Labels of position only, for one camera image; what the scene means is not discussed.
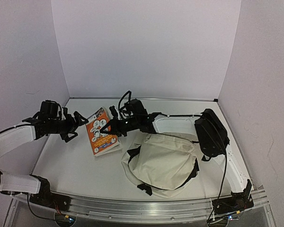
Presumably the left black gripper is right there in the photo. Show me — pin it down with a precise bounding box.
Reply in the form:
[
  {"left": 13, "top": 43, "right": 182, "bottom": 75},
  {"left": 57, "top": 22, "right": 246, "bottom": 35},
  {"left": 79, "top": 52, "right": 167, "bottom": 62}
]
[{"left": 48, "top": 111, "right": 89, "bottom": 143}]

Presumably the orange comic book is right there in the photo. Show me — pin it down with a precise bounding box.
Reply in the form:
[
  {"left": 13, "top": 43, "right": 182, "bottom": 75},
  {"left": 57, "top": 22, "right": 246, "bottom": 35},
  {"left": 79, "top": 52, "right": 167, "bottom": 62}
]
[{"left": 86, "top": 107, "right": 123, "bottom": 157}]

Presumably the beige canvas backpack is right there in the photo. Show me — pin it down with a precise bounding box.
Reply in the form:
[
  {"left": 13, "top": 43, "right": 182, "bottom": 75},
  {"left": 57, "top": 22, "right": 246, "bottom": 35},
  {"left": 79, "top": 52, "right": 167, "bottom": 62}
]
[{"left": 121, "top": 132, "right": 204, "bottom": 198}]

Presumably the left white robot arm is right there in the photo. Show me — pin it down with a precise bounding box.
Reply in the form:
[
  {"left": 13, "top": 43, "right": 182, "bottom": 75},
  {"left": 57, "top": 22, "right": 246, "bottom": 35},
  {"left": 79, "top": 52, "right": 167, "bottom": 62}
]
[{"left": 0, "top": 111, "right": 88, "bottom": 206}]

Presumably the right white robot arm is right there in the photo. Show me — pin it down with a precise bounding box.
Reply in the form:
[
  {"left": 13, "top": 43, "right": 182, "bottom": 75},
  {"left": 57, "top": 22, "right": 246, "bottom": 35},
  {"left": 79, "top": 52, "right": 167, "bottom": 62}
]
[{"left": 97, "top": 102, "right": 252, "bottom": 197}]

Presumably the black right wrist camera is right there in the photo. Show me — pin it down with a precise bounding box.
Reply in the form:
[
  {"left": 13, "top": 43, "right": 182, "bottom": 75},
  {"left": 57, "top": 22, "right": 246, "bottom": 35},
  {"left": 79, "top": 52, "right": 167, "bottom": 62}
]
[{"left": 109, "top": 90, "right": 148, "bottom": 120}]

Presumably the aluminium table edge rail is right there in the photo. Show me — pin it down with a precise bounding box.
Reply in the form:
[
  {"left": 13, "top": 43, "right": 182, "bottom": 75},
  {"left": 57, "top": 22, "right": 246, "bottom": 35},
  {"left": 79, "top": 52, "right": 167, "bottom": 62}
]
[{"left": 69, "top": 96, "right": 219, "bottom": 103}]

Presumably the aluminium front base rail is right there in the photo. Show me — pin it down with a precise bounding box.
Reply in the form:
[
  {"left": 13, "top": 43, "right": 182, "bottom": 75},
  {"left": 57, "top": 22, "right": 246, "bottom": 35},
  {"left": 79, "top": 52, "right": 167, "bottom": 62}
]
[{"left": 3, "top": 189, "right": 276, "bottom": 227}]

